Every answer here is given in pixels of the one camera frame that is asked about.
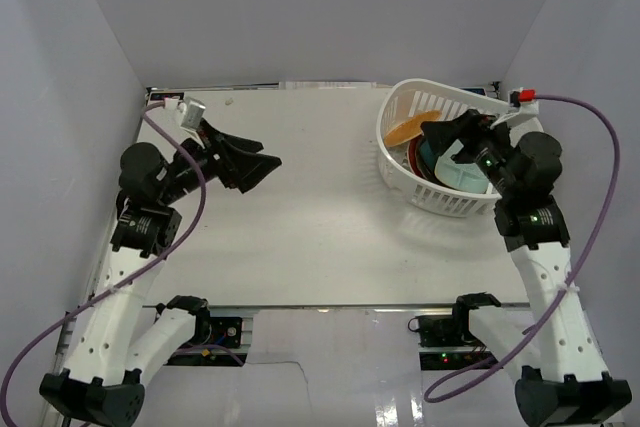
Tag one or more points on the light teal rectangular plate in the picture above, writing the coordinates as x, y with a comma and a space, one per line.
461, 177

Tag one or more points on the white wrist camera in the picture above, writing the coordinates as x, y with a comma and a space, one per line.
187, 112
520, 104

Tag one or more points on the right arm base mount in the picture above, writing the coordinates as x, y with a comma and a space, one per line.
443, 348

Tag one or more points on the orange woven round plate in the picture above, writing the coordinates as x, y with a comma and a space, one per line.
409, 129

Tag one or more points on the dark teal square plate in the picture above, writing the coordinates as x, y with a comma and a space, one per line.
428, 155

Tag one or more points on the red and teal floral plate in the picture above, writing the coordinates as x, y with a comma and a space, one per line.
411, 157

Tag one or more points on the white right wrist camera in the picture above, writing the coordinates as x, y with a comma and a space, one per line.
520, 104

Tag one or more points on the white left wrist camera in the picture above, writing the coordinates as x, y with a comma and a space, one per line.
187, 112

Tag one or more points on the white plastic basket bin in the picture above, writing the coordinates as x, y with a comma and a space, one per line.
412, 97

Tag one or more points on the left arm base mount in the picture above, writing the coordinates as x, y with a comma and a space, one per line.
225, 346

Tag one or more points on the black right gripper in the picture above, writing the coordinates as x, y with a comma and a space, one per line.
442, 134

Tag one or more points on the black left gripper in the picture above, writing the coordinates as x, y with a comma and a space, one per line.
220, 158

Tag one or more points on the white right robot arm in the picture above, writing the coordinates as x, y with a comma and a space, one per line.
559, 375

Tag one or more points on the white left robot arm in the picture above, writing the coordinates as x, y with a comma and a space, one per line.
104, 380

